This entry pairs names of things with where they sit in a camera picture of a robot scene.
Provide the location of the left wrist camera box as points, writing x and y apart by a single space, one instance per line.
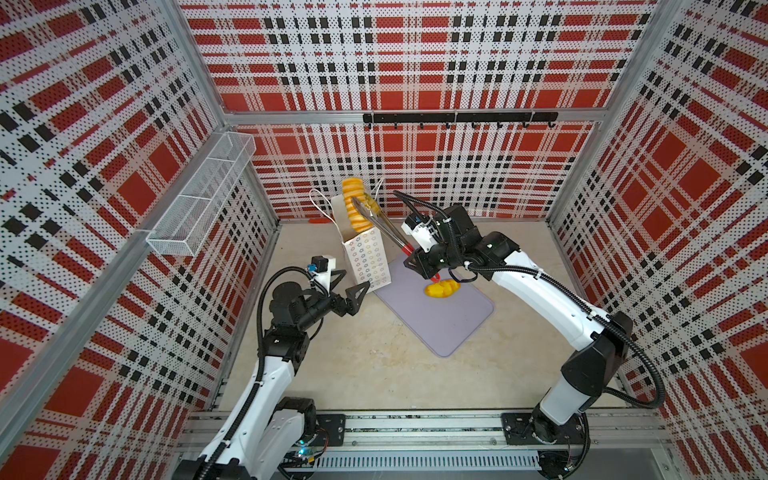
320 270

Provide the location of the yellow pear-shaped fake bread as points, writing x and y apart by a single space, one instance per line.
442 289

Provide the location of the red-handled steel tongs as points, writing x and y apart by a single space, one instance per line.
378 219

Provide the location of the black wall hook rail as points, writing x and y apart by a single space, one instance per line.
448 118

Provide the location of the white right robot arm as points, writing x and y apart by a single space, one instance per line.
447 239

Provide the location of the wire mesh wall basket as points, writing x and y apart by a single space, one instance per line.
185 225

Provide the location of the white flowered paper bag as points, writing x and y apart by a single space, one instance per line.
361 240

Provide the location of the large spiral fake bread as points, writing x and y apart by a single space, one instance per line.
354 187

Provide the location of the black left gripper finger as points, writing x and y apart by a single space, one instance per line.
355 296
336 276

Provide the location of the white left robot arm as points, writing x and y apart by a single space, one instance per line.
265 423

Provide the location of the lilac plastic tray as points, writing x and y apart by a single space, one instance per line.
442 324

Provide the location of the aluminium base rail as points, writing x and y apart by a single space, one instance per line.
617 443

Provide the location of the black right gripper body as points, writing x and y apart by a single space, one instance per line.
440 258

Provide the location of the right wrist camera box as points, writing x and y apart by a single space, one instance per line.
423 232

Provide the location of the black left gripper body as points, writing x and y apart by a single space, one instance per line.
319 308

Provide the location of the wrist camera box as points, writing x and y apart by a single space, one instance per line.
320 270
423 232

